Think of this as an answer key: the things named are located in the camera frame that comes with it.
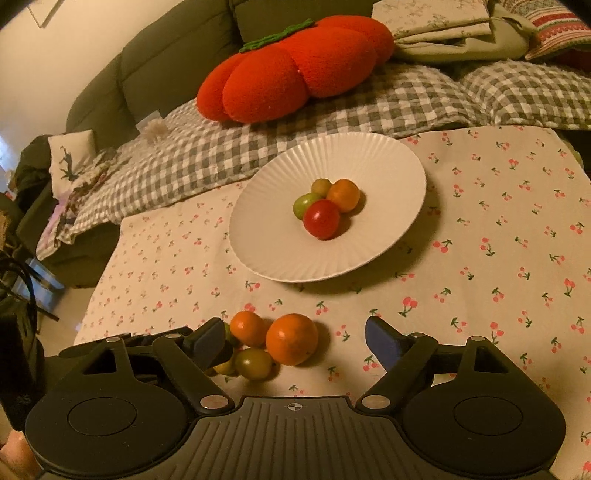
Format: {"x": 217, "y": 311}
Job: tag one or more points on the dark jacket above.
{"x": 32, "y": 184}

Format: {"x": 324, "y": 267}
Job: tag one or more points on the olive cherry tomato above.
{"x": 319, "y": 186}

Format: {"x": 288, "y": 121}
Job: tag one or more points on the wall picture frame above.
{"x": 46, "y": 11}

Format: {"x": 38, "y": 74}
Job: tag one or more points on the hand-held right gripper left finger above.
{"x": 208, "y": 341}

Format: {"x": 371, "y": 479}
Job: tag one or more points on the green sofa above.
{"x": 152, "y": 69}

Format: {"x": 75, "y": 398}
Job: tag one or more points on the red cherry tomato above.
{"x": 322, "y": 219}

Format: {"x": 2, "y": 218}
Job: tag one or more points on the striped patterned pillow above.
{"x": 558, "y": 27}

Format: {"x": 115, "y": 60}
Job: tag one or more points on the folded floral sheet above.
{"x": 429, "y": 18}

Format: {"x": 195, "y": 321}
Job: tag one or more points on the red tomato shaped pillow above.
{"x": 277, "y": 78}

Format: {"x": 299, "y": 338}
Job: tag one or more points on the green cherry tomato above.
{"x": 302, "y": 206}
{"x": 232, "y": 340}
{"x": 253, "y": 363}

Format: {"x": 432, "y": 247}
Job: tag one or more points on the small orange tomato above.
{"x": 247, "y": 327}

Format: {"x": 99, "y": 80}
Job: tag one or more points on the folded green cloth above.
{"x": 485, "y": 46}

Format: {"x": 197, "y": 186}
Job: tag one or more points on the small yellow cherry tomato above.
{"x": 226, "y": 368}

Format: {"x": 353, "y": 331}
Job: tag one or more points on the grey storage box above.
{"x": 44, "y": 281}

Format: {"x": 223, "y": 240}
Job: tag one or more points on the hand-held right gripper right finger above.
{"x": 381, "y": 344}

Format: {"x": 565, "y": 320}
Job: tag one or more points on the cherry print tablecloth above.
{"x": 485, "y": 277}

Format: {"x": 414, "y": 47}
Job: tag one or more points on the small white embroidered pillow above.
{"x": 74, "y": 157}

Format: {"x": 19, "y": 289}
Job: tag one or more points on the large orange tomato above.
{"x": 291, "y": 339}

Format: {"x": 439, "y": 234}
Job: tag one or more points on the orange cherry tomato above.
{"x": 344, "y": 194}

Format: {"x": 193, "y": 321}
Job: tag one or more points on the white fluffy tuft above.
{"x": 154, "y": 130}

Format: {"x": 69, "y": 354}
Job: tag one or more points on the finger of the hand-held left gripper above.
{"x": 138, "y": 339}

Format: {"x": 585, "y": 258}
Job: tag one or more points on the grey checked blanket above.
{"x": 207, "y": 152}

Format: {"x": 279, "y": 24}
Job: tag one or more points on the white ribbed plate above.
{"x": 277, "y": 230}

